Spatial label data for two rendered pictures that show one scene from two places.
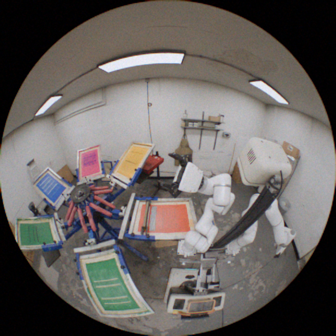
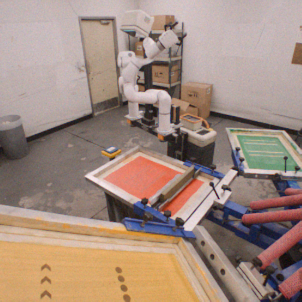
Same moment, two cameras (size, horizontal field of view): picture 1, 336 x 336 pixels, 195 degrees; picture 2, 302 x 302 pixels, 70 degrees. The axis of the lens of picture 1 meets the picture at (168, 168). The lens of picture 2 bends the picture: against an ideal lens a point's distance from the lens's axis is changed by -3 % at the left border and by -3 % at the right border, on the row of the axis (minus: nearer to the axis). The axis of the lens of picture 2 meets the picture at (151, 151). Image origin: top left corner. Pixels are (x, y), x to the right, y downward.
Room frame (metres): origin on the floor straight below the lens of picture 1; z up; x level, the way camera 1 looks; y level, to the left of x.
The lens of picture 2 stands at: (1.61, 0.87, 1.93)
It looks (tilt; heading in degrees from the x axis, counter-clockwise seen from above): 30 degrees down; 220
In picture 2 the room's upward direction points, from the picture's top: 1 degrees counter-clockwise
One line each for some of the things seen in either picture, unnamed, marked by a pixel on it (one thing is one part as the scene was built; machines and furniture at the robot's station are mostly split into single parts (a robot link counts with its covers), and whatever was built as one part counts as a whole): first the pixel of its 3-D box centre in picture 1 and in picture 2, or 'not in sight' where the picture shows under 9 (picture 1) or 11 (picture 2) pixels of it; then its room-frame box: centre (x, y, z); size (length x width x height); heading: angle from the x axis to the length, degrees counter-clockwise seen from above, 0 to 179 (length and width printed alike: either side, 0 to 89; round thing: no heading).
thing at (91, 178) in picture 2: (163, 216); (153, 178); (0.63, 0.05, 0.97); 0.79 x 0.58 x 0.04; 91
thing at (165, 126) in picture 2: (188, 247); (165, 121); (0.19, -0.16, 1.21); 0.16 x 0.13 x 0.15; 169
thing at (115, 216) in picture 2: not in sight; (129, 216); (0.83, 0.00, 0.74); 0.46 x 0.04 x 0.42; 91
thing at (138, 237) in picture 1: (141, 237); (201, 171); (0.34, 0.28, 0.98); 0.30 x 0.05 x 0.07; 91
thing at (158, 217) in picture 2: (147, 199); (156, 217); (0.90, 0.29, 0.98); 0.30 x 0.05 x 0.07; 91
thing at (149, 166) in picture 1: (148, 162); not in sight; (1.85, 0.42, 1.06); 0.61 x 0.46 x 0.12; 151
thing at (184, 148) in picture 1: (184, 150); not in sight; (2.59, -0.46, 1.06); 0.53 x 0.07 x 1.05; 91
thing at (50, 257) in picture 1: (65, 238); not in sight; (0.02, 1.43, 0.91); 1.34 x 0.40 x 0.08; 151
